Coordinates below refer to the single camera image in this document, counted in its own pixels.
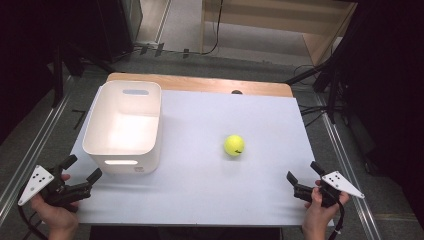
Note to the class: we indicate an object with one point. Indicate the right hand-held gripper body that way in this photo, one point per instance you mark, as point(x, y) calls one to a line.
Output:
point(343, 184)

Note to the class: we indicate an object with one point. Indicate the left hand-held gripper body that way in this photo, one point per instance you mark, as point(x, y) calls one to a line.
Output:
point(36, 184)

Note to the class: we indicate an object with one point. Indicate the white plastic bin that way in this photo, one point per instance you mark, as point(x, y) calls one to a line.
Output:
point(123, 133)

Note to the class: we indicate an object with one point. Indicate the yellow tennis ball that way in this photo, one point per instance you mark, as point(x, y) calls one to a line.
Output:
point(234, 145)

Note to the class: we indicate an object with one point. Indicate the person's left hand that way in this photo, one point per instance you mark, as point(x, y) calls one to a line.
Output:
point(55, 216)

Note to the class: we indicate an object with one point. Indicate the person's right hand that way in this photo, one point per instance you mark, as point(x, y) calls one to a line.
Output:
point(316, 215)

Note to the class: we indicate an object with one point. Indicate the black tripod stand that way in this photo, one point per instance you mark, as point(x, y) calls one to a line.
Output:
point(331, 90)

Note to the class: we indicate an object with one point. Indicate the black metal stand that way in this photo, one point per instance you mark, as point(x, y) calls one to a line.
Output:
point(58, 76)

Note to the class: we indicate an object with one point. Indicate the white table mat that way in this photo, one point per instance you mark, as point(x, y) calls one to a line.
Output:
point(206, 186)

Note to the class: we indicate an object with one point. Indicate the small dark round knob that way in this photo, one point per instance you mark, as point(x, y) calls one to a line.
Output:
point(236, 92)

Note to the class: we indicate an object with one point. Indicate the black cabinet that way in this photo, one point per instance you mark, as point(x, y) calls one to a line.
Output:
point(115, 30)

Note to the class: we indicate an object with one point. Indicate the metal floor rail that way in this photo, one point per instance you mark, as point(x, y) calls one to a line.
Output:
point(31, 146)
point(348, 166)

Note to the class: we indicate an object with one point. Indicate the light wooden shelf frame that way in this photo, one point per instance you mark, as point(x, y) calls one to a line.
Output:
point(313, 43)

